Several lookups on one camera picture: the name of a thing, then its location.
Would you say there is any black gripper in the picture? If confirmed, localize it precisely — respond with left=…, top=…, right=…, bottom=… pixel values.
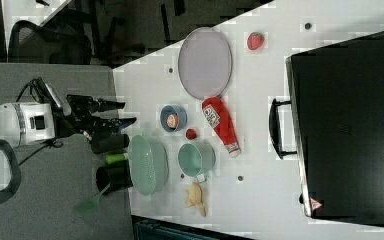
left=30, top=78, right=137, bottom=142

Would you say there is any red plush ketchup bottle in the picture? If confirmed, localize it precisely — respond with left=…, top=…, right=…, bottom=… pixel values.
left=202, top=97, right=241, bottom=158

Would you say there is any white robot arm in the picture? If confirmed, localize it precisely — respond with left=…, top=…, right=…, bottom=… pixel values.
left=0, top=78, right=137, bottom=204

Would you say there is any green strainer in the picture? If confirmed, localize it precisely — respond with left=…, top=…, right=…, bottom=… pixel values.
left=128, top=135, right=169, bottom=197

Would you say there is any upper black cylinder holder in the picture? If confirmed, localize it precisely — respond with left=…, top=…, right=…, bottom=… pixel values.
left=91, top=134, right=130, bottom=154

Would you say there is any blue bowl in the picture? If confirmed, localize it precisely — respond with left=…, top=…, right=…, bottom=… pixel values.
left=160, top=105, right=187, bottom=132

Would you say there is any small red plush strawberry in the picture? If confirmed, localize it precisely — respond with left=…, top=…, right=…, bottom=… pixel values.
left=185, top=129, right=197, bottom=140

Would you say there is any black office chair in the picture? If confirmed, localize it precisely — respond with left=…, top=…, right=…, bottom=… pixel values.
left=7, top=20, right=92, bottom=65

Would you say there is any green spatula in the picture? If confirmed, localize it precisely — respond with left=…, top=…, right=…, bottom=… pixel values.
left=73, top=185, right=110, bottom=217

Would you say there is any green mug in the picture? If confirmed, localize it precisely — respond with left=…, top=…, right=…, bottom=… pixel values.
left=178, top=142, right=216, bottom=183

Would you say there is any grey oval plate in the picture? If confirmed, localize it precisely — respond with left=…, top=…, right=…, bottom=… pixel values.
left=178, top=27, right=232, bottom=100

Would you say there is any beige plush toy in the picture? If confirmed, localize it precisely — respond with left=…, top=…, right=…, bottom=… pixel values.
left=184, top=182, right=206, bottom=217

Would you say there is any dark teal crate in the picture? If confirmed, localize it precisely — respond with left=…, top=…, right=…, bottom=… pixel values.
left=132, top=215, right=251, bottom=240

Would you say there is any large red plush strawberry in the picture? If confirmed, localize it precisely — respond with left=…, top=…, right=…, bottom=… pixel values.
left=247, top=32, right=265, bottom=51

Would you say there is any green utensil handle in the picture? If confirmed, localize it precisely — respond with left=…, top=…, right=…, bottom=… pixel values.
left=105, top=153, right=126, bottom=164

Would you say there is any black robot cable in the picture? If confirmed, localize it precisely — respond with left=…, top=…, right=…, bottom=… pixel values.
left=15, top=79, right=64, bottom=167

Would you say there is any black oven handle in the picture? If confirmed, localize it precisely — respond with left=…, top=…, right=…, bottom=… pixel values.
left=269, top=99, right=297, bottom=159

